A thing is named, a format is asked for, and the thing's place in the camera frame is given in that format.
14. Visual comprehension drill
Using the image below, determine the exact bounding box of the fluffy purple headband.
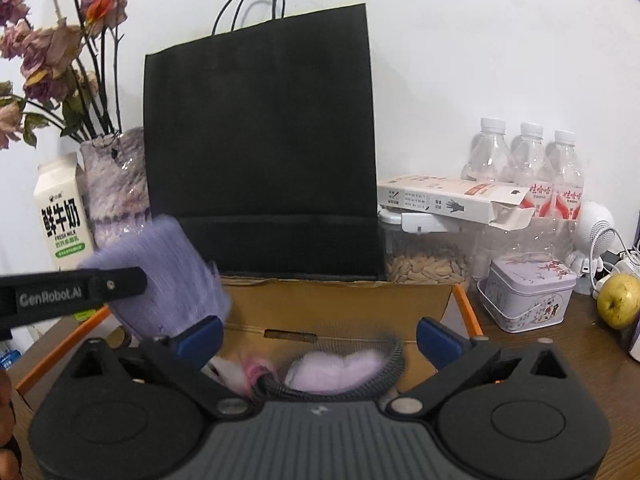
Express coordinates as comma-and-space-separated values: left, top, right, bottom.
287, 350, 384, 394

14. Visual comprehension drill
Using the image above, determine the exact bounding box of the red cardboard box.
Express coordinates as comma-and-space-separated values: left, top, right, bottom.
7, 274, 485, 466

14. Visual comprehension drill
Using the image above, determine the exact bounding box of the dried rose bouquet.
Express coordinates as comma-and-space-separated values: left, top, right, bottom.
0, 0, 129, 150

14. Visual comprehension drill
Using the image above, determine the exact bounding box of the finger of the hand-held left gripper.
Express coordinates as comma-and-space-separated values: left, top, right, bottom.
89, 266, 149, 306

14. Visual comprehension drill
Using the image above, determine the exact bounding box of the small white pouch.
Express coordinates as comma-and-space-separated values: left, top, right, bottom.
205, 352, 251, 391

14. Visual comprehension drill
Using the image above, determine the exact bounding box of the white green milk carton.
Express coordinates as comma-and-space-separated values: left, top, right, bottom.
33, 152, 99, 322

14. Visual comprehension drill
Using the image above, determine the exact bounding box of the grey braided cable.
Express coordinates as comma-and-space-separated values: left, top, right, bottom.
250, 332, 406, 404

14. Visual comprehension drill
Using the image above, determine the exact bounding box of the clear jar of seeds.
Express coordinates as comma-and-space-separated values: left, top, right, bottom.
377, 207, 481, 286

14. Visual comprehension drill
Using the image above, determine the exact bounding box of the purple knit cloth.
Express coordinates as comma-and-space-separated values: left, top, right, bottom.
80, 215, 234, 341

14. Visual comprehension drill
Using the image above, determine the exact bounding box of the flat white carton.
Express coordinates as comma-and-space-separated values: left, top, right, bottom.
377, 174, 537, 233

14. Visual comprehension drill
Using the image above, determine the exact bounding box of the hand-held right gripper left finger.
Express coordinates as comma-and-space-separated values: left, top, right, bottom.
65, 316, 254, 420

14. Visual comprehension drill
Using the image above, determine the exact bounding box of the person's left hand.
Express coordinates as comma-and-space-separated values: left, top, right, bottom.
0, 357, 17, 453

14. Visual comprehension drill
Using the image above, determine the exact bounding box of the clear water bottle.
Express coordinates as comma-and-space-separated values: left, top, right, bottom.
461, 117, 516, 281
509, 121, 556, 261
545, 130, 586, 261

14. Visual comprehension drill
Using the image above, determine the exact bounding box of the mottled purple vase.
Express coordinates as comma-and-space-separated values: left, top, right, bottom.
80, 127, 153, 252

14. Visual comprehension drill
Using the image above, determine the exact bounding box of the yellow green apple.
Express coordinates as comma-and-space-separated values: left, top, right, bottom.
597, 273, 640, 330

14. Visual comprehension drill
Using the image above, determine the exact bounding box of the black paper bag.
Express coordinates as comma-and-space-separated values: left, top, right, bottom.
142, 0, 380, 281

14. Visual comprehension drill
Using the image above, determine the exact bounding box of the small white fan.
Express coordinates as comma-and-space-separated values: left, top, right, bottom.
565, 201, 619, 296

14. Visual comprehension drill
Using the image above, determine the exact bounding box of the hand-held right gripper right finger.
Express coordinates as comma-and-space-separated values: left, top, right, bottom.
382, 316, 576, 421

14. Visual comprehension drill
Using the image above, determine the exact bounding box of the printed tin box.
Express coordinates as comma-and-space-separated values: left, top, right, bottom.
477, 254, 577, 335

